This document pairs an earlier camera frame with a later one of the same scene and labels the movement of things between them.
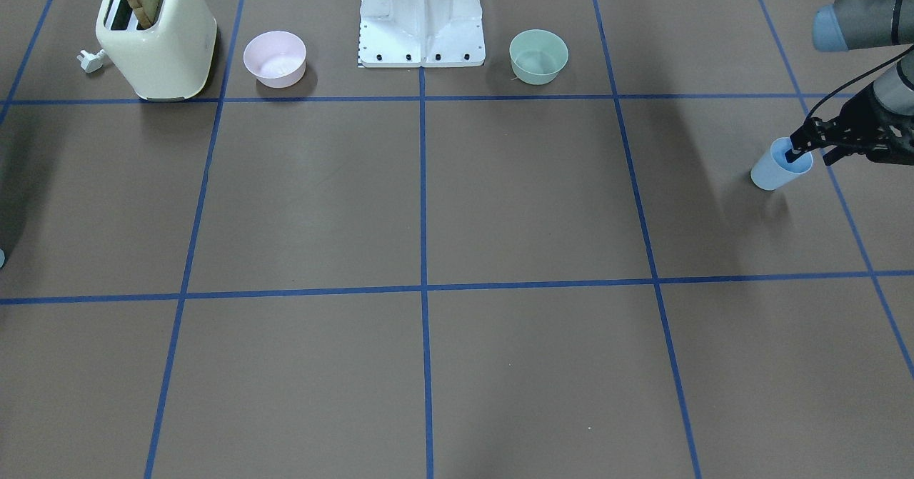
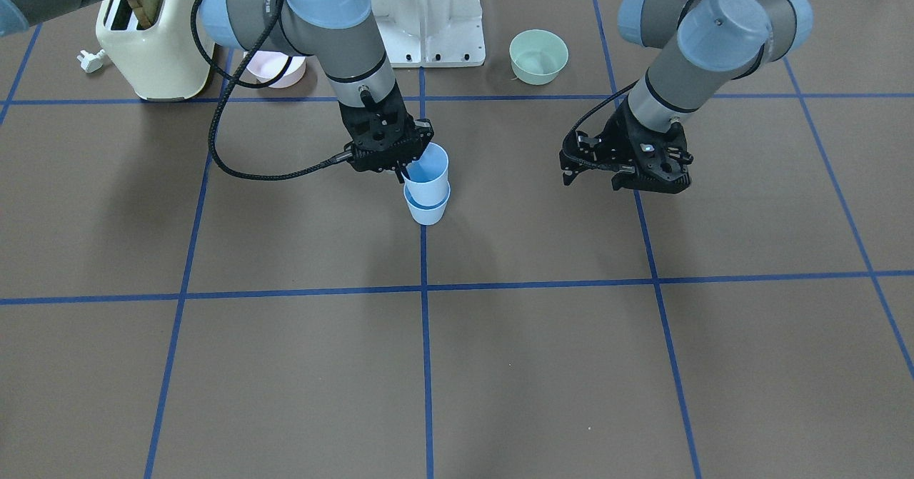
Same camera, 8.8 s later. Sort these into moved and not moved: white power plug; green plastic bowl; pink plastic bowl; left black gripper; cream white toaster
Moved: left black gripper
Not moved: cream white toaster; white power plug; pink plastic bowl; green plastic bowl
